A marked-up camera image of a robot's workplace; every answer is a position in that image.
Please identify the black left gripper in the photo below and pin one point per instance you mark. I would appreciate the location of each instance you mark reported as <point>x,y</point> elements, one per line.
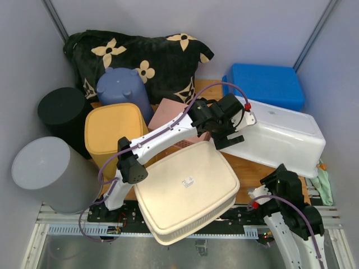
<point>221,140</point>

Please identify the pink small tray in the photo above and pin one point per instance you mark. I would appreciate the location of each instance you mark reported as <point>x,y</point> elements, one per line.
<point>168,110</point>

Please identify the blue rimmed white tub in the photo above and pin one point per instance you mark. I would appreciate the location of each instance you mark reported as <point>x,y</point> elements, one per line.
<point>281,136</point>

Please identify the beige perforated basket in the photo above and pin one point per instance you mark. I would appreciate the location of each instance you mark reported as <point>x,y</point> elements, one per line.
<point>185,191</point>

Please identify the yellow slatted basket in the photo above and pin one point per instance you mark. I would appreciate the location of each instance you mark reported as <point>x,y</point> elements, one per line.
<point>105,125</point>

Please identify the blue bucket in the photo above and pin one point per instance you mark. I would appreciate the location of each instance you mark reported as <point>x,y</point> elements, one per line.
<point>123,85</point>

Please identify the grey bucket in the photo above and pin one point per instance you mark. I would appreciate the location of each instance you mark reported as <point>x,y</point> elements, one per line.
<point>52,171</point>

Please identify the black large bucket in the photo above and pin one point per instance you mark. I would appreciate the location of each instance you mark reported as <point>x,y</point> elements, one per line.
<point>63,111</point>

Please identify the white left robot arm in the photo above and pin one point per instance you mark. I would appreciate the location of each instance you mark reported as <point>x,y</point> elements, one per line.
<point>198,118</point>

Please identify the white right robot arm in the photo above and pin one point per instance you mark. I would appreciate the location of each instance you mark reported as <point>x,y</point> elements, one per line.
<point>296,226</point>

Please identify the black floral pillow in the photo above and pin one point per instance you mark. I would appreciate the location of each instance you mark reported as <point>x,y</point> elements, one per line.
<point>166,64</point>

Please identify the green cloth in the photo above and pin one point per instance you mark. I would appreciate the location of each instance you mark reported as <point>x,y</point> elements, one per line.
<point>322,184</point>

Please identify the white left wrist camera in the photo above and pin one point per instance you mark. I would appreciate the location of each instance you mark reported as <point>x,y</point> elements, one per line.
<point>243,119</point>

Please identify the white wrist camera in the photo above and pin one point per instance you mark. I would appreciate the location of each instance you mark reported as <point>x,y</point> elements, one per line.
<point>258,195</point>
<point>243,119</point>

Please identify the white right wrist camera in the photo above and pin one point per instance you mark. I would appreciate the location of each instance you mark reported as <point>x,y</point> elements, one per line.
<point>258,195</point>

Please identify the black mounting rail plate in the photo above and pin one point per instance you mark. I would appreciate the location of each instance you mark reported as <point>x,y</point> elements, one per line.
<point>128,219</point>

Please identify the right aluminium frame rail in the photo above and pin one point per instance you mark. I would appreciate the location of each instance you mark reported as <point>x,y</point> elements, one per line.
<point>323,20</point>

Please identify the aluminium frame rail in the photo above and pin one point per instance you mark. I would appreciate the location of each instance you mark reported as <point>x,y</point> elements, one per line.
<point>55,18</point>
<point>323,20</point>

